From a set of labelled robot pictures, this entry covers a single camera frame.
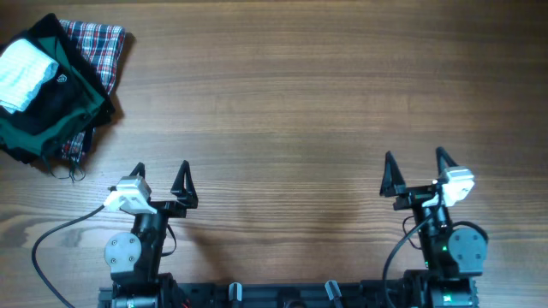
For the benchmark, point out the black green folded garment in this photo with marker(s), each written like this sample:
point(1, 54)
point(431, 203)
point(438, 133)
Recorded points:
point(66, 105)

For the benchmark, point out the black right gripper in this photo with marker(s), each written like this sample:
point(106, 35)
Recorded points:
point(393, 186)

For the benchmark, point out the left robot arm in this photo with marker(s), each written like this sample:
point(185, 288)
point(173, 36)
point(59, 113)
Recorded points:
point(134, 256)

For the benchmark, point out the red plaid folded garment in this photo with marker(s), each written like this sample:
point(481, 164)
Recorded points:
point(101, 46)

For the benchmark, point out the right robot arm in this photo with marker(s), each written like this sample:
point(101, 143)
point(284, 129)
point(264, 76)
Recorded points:
point(454, 252)

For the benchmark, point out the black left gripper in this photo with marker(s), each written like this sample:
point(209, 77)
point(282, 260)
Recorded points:
point(185, 197)

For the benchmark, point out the light blue striped shorts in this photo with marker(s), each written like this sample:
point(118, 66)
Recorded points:
point(24, 69)

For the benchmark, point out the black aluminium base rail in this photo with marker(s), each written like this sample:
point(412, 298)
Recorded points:
point(357, 294)

